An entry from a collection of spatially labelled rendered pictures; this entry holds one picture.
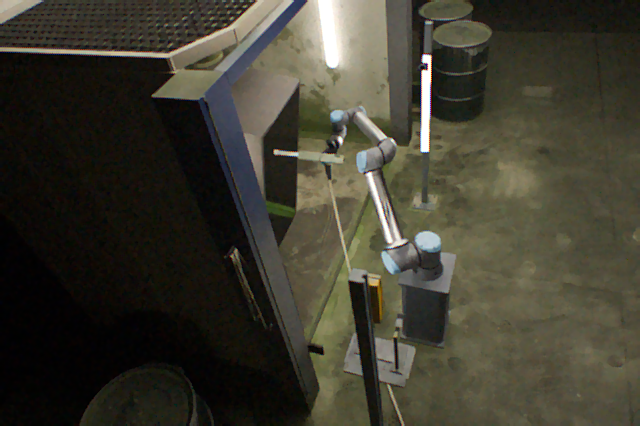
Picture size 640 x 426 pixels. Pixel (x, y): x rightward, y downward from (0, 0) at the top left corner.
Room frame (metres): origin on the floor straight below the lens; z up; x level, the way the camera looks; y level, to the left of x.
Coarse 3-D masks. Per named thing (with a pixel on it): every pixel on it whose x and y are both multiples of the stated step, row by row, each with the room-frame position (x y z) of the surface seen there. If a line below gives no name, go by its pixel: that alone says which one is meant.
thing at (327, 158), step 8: (280, 152) 2.57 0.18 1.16; (288, 152) 2.55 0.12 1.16; (304, 152) 2.50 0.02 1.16; (312, 152) 2.49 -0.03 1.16; (312, 160) 2.46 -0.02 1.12; (328, 160) 2.40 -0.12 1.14; (336, 160) 2.38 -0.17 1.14; (344, 160) 2.40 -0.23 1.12; (328, 168) 2.42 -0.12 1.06; (328, 176) 2.44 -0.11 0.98
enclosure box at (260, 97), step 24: (264, 72) 2.67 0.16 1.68; (240, 96) 2.42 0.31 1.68; (264, 96) 2.42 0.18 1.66; (288, 96) 2.42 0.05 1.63; (240, 120) 2.20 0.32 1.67; (264, 120) 2.19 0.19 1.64; (288, 120) 2.65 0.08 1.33; (264, 144) 2.75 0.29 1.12; (288, 144) 2.67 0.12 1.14; (264, 168) 2.09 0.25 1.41; (288, 168) 2.69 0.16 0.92; (264, 192) 2.10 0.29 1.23; (288, 192) 2.71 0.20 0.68; (288, 216) 2.67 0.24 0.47
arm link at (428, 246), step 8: (424, 232) 1.84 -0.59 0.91; (432, 232) 1.83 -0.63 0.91; (416, 240) 1.79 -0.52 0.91; (424, 240) 1.78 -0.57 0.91; (432, 240) 1.77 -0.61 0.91; (440, 240) 1.77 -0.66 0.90; (416, 248) 1.75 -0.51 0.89; (424, 248) 1.72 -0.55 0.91; (432, 248) 1.71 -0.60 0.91; (440, 248) 1.73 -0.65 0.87; (424, 256) 1.71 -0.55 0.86; (432, 256) 1.71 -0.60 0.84; (440, 256) 1.74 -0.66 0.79; (424, 264) 1.71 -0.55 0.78; (432, 264) 1.71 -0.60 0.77
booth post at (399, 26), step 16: (400, 0) 3.89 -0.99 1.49; (400, 16) 3.89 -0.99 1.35; (400, 32) 3.89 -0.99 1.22; (400, 48) 3.89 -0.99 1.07; (400, 64) 3.89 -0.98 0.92; (400, 80) 3.90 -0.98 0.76; (400, 96) 3.90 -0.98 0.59; (400, 112) 3.90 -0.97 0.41; (400, 128) 3.90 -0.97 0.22; (400, 144) 3.90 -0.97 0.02
